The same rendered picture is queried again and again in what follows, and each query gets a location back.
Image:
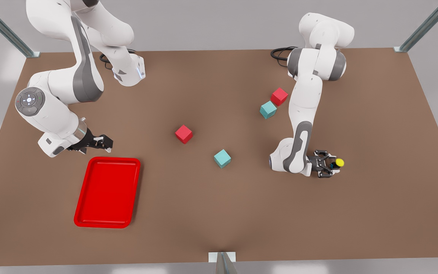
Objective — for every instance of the red plastic tray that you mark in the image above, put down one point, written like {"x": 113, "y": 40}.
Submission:
{"x": 108, "y": 192}

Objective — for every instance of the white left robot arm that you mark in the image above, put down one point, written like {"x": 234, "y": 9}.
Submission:
{"x": 306, "y": 95}

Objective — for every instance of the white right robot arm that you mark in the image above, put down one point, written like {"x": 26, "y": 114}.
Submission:
{"x": 51, "y": 102}

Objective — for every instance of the silver frame post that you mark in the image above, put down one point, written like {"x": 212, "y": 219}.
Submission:
{"x": 424, "y": 26}
{"x": 222, "y": 262}
{"x": 6, "y": 28}

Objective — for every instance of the small yellow-capped object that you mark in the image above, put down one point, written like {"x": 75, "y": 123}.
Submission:
{"x": 339, "y": 163}

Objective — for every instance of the teal cube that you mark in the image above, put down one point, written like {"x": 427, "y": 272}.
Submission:
{"x": 268, "y": 109}
{"x": 222, "y": 158}

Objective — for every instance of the red cube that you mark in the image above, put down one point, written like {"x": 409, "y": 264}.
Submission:
{"x": 183, "y": 134}
{"x": 279, "y": 96}

